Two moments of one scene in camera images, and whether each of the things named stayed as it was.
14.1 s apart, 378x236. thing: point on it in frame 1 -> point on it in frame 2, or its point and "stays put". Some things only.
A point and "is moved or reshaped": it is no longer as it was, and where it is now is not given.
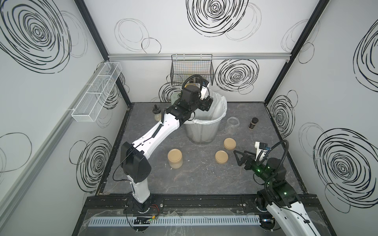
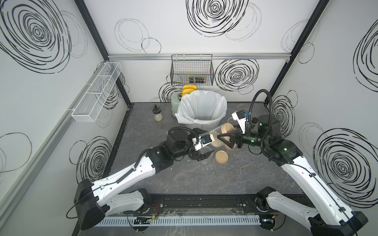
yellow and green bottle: [173, 97] stays put
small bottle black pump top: [156, 110] stays put
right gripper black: [243, 160] -> [233, 136]
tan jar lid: [230, 143] stays put
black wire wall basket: [184, 66] stays put
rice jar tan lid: [174, 156] is moved or reshaped
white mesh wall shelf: [91, 104] stays put
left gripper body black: [204, 105] -> [194, 154]
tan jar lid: [221, 157] stays put
